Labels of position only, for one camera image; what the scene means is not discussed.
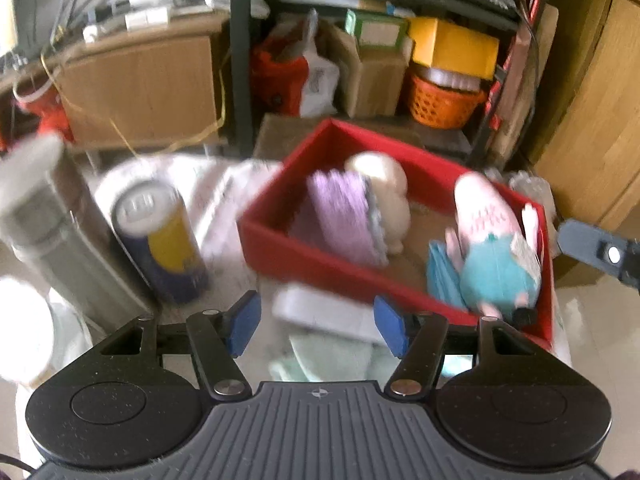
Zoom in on black shelf rack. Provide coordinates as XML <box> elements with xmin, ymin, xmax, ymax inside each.
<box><xmin>230</xmin><ymin>0</ymin><xmax>556</xmax><ymax>161</ymax></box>

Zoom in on leaning cardboard sheet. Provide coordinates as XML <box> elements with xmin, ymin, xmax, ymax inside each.
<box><xmin>495</xmin><ymin>2</ymin><xmax>559</xmax><ymax>162</ymax></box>

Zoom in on green and white box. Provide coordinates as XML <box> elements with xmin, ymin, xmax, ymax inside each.
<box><xmin>345</xmin><ymin>9</ymin><xmax>411</xmax><ymax>50</ymax></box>

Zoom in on pink and teal plush pig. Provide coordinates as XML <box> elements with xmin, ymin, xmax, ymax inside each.
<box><xmin>445</xmin><ymin>172</ymin><xmax>544</xmax><ymax>320</ymax></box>

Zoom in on wooden cabinet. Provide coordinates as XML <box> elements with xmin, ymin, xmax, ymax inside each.
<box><xmin>520</xmin><ymin>0</ymin><xmax>640</xmax><ymax>232</ymax></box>

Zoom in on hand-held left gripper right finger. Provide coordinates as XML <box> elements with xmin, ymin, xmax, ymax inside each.
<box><xmin>373</xmin><ymin>295</ymin><xmax>539</xmax><ymax>400</ymax></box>

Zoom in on pale green towel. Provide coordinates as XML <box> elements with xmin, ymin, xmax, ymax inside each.
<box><xmin>270</xmin><ymin>330</ymin><xmax>401</xmax><ymax>387</ymax></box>

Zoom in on brown cardboard box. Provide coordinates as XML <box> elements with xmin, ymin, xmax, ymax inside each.
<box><xmin>322</xmin><ymin>22</ymin><xmax>409</xmax><ymax>119</ymax></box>

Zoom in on white floral cloth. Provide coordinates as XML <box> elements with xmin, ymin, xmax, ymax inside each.
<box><xmin>47</xmin><ymin>154</ymin><xmax>287</xmax><ymax>351</ymax></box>

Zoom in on red cardboard box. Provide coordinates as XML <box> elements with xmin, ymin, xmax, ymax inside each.
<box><xmin>237</xmin><ymin>119</ymin><xmax>556</xmax><ymax>353</ymax></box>

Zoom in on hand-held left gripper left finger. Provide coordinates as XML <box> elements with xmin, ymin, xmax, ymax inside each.
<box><xmin>97</xmin><ymin>290</ymin><xmax>263</xmax><ymax>402</ymax></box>

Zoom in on black router with antennas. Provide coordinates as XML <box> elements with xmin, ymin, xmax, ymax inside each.
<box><xmin>50</xmin><ymin>0</ymin><xmax>102</xmax><ymax>46</ymax></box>

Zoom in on yellow and blue drink can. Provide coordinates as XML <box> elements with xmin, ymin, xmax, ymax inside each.
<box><xmin>110</xmin><ymin>177</ymin><xmax>211</xmax><ymax>307</ymax></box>

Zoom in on white power adapter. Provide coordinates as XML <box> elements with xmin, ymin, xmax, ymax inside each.
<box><xmin>125</xmin><ymin>9</ymin><xmax>169</xmax><ymax>29</ymax></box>

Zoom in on cream plush toy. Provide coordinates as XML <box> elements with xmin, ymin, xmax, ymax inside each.
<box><xmin>345</xmin><ymin>151</ymin><xmax>412</xmax><ymax>254</ymax></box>

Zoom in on stainless steel thermos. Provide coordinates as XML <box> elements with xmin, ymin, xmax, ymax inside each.
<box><xmin>0</xmin><ymin>132</ymin><xmax>152</xmax><ymax>337</ymax></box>

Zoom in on red and white plastic bag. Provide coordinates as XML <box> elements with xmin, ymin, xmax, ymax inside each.
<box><xmin>251</xmin><ymin>9</ymin><xmax>341</xmax><ymax>117</ymax></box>

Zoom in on purple knitted cloth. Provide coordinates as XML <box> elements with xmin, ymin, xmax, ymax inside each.
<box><xmin>290</xmin><ymin>170</ymin><xmax>391</xmax><ymax>267</ymax></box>

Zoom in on blue face mask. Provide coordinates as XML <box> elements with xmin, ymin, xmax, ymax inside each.
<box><xmin>426</xmin><ymin>240</ymin><xmax>469</xmax><ymax>309</ymax></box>

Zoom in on wooden TV stand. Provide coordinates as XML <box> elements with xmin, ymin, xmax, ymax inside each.
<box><xmin>0</xmin><ymin>10</ymin><xmax>232</xmax><ymax>152</ymax></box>

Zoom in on orange plastic basket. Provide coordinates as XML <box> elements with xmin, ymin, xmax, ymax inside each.
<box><xmin>405</xmin><ymin>75</ymin><xmax>489</xmax><ymax>129</ymax></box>

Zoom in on thin yellow wire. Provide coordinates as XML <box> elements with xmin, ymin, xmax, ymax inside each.
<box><xmin>42</xmin><ymin>55</ymin><xmax>227</xmax><ymax>157</ymax></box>

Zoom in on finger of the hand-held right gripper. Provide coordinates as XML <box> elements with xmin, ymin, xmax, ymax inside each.
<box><xmin>556</xmin><ymin>219</ymin><xmax>640</xmax><ymax>291</ymax></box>

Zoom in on yellow box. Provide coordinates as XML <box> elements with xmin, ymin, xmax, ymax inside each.
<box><xmin>409</xmin><ymin>16</ymin><xmax>500</xmax><ymax>80</ymax></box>

